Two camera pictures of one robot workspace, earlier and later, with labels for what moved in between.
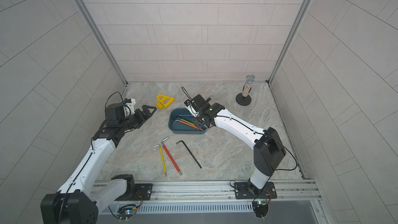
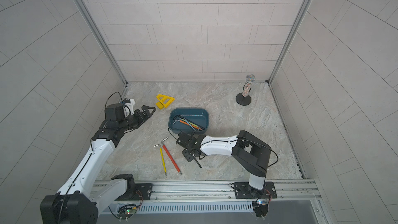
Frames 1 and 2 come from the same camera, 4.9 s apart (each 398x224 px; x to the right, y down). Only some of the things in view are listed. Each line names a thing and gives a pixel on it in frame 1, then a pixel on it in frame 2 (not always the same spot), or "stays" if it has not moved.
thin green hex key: (187, 122) stays
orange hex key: (188, 124) stays
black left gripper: (141, 119) stays
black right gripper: (197, 122) -> (184, 152)
